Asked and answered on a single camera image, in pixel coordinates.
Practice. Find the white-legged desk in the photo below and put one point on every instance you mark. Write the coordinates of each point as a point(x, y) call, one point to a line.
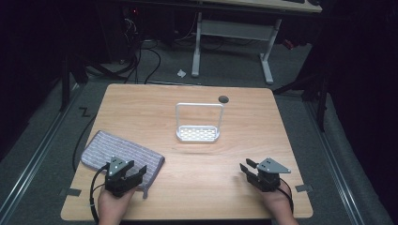
point(234, 29)

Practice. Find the red object under desk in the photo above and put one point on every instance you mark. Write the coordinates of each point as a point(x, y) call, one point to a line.
point(288, 44)

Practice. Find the grey striped cloth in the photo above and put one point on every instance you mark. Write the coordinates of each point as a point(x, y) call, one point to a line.
point(122, 154)

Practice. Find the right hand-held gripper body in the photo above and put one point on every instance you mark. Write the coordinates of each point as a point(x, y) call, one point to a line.
point(267, 175)

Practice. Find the black table grommet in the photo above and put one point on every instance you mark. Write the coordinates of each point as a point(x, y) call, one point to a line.
point(223, 99)

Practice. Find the crumpled white paper scrap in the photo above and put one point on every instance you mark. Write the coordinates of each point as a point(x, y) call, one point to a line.
point(181, 73)

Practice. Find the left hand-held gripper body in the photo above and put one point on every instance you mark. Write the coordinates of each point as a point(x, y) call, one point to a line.
point(116, 178)

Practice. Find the grey tape strip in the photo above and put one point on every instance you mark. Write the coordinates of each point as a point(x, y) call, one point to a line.
point(72, 192)
point(303, 188)

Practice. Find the black metal stand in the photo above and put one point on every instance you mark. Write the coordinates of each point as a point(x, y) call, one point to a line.
point(313, 84)
point(67, 81)

